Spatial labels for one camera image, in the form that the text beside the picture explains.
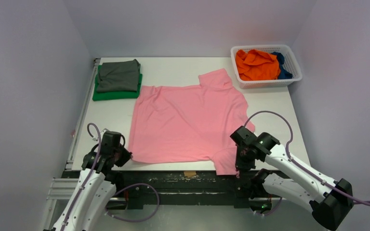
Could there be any pink t shirt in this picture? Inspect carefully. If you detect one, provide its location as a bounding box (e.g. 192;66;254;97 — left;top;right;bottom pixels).
128;69;248;175

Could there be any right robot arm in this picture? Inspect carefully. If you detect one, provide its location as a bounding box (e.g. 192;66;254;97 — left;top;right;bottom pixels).
230;126;354;231

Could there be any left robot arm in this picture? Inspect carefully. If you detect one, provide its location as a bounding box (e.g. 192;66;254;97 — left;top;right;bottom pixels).
47;130;132;231

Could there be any folded green t shirt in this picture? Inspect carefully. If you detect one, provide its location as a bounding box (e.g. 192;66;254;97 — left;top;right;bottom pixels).
92;65;143;102

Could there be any brown tape piece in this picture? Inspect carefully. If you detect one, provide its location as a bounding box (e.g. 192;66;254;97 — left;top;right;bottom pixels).
184;171;197;178

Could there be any folded grey t shirt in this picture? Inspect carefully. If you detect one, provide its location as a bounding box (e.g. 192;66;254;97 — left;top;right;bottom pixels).
96;59;141;93

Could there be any blue t shirt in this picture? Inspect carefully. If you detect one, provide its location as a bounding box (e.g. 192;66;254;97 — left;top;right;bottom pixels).
271;52;293;80

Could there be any white plastic basket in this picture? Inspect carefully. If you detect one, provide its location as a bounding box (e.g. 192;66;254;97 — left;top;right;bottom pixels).
230;44;303;89

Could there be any orange t shirt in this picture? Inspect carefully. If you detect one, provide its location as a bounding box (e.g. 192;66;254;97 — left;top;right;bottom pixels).
235;49;281;81

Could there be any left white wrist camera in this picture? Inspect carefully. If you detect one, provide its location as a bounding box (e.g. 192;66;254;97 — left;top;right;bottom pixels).
92;128;109;142

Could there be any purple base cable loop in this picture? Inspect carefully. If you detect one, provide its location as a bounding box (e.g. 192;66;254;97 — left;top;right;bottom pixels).
104;183;160;223

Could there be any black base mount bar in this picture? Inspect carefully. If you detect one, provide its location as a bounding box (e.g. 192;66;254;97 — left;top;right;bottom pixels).
60;169;288;211

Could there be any aluminium frame rail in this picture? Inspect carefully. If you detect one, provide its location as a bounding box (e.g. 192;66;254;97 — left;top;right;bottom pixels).
40;58;101;231

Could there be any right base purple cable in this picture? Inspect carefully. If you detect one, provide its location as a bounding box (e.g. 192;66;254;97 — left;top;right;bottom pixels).
252;197;283;218

